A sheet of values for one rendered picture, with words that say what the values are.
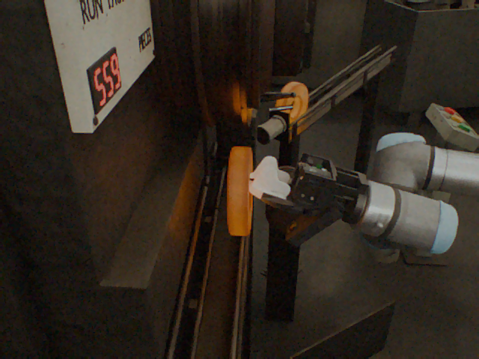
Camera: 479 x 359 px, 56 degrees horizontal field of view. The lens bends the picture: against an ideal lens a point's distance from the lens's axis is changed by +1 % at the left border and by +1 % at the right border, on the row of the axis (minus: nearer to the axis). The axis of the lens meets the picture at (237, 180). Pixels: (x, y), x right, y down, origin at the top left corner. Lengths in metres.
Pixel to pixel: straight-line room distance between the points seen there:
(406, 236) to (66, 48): 0.59
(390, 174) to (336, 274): 0.98
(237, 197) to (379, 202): 0.23
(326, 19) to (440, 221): 2.85
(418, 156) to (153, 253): 0.57
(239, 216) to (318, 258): 1.23
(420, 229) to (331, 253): 1.18
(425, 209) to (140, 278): 0.48
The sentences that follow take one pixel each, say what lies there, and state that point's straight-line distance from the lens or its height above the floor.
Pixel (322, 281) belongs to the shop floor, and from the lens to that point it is 1.81.
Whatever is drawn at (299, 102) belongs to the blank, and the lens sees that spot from 1.47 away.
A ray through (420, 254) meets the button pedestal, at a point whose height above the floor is 0.02.
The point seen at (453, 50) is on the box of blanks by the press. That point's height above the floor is 0.50.
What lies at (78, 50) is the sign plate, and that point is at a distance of 0.42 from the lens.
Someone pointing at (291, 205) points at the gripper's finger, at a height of 0.83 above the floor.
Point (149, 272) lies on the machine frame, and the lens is 0.55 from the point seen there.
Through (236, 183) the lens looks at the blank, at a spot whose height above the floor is 0.88.
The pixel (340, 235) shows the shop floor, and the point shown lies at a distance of 2.05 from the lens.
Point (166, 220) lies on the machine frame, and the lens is 0.63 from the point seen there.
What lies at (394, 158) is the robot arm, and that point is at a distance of 0.93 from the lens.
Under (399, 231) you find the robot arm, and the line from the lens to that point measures 0.78.
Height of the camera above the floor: 1.24
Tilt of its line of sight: 31 degrees down
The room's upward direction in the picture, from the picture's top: straight up
